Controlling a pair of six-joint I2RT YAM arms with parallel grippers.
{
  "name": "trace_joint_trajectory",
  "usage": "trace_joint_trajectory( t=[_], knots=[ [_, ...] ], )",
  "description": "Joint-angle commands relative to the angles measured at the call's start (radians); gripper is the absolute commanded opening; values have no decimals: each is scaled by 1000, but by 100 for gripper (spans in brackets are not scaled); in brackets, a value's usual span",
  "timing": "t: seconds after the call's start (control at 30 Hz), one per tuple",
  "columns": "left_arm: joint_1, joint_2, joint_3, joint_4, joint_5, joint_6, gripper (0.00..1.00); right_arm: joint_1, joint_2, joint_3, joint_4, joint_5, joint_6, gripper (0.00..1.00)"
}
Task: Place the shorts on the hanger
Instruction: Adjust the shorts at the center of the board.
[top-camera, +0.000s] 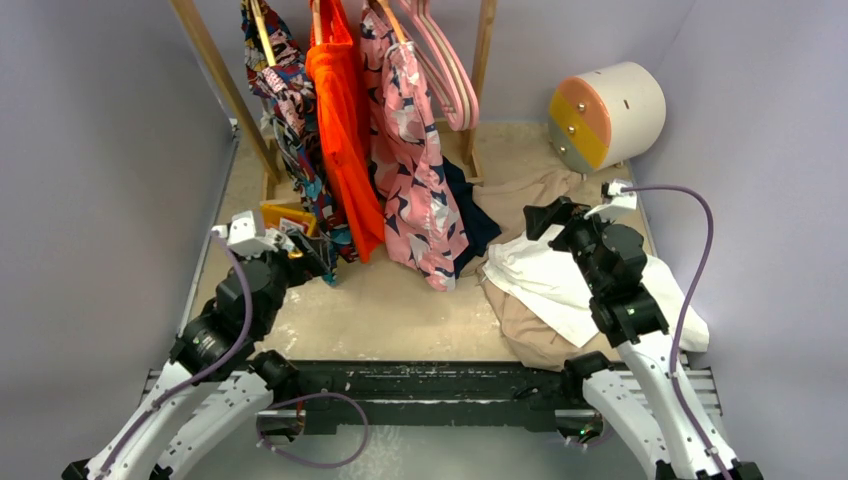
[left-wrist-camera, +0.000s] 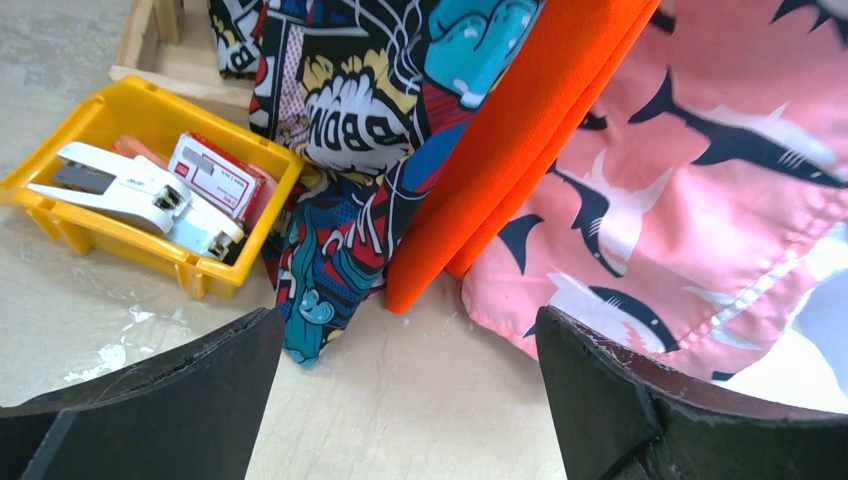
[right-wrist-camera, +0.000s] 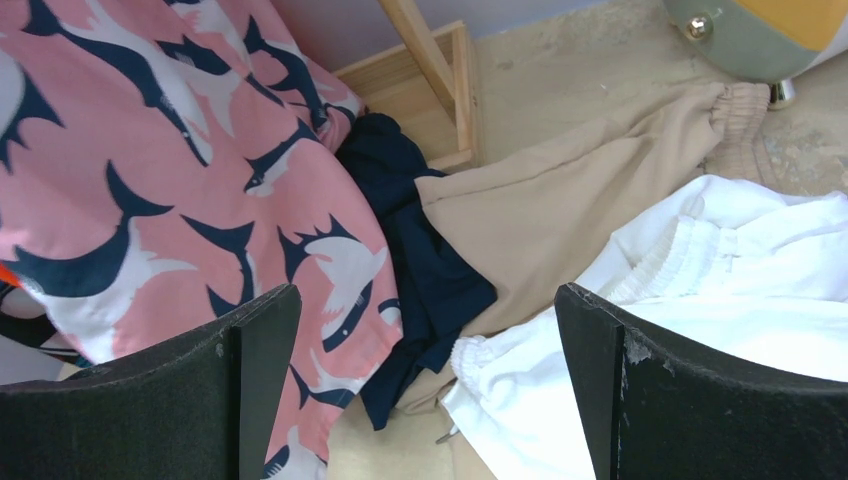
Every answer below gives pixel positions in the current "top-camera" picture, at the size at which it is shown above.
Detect white shorts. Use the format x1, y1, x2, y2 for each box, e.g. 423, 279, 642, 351
482, 226, 710, 352

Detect pink wooden hanger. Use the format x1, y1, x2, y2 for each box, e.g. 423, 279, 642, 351
397, 0, 481, 132
390, 0, 465, 130

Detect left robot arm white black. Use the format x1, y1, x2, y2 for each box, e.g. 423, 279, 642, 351
61, 229, 331, 479

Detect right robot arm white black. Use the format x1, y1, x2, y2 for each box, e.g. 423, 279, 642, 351
523, 191, 763, 479

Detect beige shorts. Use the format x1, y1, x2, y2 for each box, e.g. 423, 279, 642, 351
462, 168, 619, 372

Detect navy blue shorts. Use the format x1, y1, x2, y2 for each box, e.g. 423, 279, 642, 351
443, 157, 502, 274

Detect pink shark print shorts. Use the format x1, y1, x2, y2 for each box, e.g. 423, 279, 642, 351
359, 1, 469, 292

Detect orange mesh shorts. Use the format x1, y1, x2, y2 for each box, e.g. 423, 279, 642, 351
306, 1, 384, 263

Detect comic print shorts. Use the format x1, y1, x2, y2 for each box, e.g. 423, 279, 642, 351
240, 1, 360, 271

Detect yellow plastic bin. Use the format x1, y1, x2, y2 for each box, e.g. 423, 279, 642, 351
259, 203, 318, 237

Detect round white drawer cabinet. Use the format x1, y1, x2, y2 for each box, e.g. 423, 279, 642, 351
548, 62, 667, 174

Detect wooden clothes rack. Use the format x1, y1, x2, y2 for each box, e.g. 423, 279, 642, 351
170, 0, 497, 202

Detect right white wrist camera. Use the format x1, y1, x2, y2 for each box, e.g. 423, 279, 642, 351
583, 179, 638, 222

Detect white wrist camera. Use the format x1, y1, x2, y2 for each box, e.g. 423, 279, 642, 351
210, 210, 296, 259
583, 179, 638, 222

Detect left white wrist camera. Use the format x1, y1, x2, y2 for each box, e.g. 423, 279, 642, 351
210, 210, 296, 259

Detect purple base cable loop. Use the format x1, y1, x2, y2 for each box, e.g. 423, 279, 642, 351
254, 392, 370, 471

